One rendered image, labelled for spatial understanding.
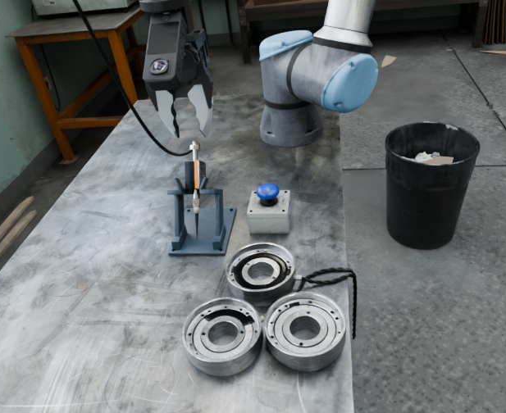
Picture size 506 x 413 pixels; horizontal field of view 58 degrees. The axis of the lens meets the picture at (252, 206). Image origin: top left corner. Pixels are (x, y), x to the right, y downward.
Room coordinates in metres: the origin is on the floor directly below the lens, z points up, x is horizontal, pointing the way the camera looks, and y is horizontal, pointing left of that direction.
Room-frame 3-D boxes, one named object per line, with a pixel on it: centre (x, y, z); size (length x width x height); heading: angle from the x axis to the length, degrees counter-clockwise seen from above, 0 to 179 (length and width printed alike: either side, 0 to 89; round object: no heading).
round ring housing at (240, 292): (0.50, 0.00, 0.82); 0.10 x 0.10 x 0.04
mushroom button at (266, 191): (0.65, -0.03, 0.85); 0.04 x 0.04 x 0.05
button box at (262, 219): (0.66, -0.03, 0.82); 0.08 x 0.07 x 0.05; 168
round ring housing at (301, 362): (0.38, -0.05, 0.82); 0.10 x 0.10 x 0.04
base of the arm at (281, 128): (0.99, -0.12, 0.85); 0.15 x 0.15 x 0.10
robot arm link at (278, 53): (0.98, -0.12, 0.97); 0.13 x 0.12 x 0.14; 35
